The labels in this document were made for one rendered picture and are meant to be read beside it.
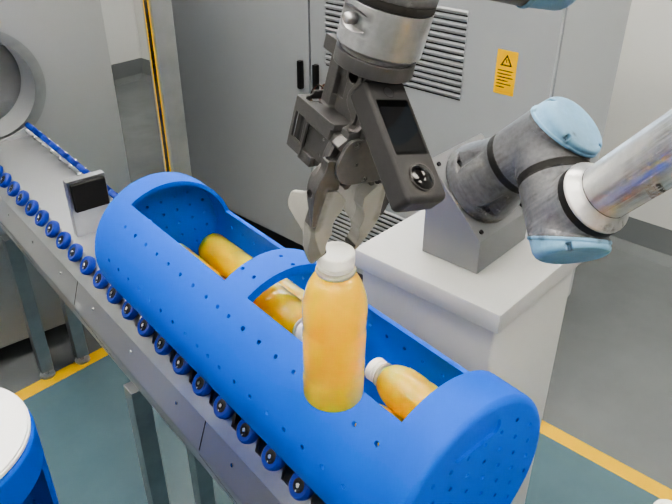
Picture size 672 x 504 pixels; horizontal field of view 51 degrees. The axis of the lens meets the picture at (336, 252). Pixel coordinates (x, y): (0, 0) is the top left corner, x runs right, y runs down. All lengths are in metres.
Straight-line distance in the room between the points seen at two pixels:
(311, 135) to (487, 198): 0.61
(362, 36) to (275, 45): 2.55
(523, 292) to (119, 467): 1.68
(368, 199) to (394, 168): 0.11
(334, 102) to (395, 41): 0.10
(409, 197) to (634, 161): 0.48
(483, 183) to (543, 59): 1.19
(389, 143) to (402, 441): 0.41
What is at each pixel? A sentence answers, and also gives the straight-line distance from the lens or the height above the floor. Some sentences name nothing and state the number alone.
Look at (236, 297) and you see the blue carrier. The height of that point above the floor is 1.21.
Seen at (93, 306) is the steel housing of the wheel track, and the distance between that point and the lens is 1.71.
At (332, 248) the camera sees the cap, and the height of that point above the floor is 1.47.
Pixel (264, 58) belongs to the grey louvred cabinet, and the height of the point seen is 0.97.
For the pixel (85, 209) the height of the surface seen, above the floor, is 1.01.
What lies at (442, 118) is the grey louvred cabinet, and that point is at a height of 0.93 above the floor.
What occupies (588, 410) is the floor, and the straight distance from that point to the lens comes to 2.79.
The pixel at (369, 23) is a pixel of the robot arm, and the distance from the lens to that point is 0.58.
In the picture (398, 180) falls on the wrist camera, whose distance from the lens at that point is 0.57.
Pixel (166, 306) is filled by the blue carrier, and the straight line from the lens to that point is 1.22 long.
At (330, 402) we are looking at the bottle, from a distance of 0.78.
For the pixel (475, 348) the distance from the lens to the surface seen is 1.26.
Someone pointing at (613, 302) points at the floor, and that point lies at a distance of 3.41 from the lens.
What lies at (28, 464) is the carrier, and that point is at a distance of 1.20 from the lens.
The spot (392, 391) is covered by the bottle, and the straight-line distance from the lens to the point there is 1.04.
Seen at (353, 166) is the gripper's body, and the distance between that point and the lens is 0.63.
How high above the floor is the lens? 1.82
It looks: 31 degrees down
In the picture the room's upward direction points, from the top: straight up
